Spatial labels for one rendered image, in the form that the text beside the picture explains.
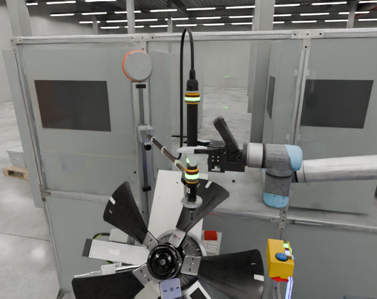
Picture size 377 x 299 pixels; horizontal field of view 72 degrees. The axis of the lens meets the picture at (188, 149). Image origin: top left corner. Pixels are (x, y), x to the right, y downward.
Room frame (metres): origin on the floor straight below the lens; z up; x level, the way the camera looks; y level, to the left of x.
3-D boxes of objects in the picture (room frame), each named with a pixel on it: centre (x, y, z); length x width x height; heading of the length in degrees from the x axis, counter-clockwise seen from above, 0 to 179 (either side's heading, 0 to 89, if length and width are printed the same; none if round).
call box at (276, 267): (0.99, -0.43, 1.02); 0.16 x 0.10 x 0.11; 168
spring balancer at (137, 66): (1.44, 0.27, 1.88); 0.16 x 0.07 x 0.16; 113
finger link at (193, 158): (0.74, -0.01, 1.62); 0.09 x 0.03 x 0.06; 100
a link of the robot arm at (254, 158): (0.74, -0.20, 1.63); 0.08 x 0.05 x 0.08; 168
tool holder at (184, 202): (0.79, -0.01, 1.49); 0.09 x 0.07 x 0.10; 23
